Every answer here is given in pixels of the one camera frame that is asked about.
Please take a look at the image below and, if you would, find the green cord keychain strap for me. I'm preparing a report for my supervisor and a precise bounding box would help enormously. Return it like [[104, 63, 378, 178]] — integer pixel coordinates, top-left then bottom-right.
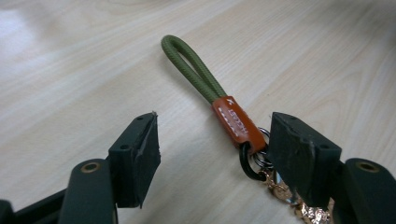
[[161, 34, 335, 224]]

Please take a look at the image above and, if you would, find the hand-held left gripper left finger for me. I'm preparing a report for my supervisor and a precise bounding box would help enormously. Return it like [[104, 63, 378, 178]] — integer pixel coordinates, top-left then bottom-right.
[[58, 111, 162, 224]]

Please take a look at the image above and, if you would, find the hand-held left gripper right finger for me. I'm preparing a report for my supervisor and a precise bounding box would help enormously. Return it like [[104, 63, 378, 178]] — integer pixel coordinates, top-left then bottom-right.
[[266, 111, 396, 224]]

